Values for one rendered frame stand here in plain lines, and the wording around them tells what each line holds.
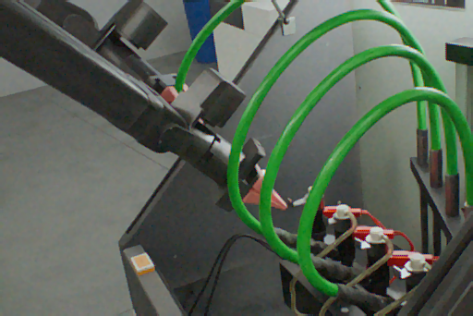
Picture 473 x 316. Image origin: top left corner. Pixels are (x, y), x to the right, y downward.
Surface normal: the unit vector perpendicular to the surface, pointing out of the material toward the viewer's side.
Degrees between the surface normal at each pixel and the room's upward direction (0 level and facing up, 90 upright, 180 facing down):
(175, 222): 90
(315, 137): 90
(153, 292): 0
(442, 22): 90
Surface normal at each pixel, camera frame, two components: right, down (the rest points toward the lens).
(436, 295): -0.72, -0.50
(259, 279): -0.13, -0.92
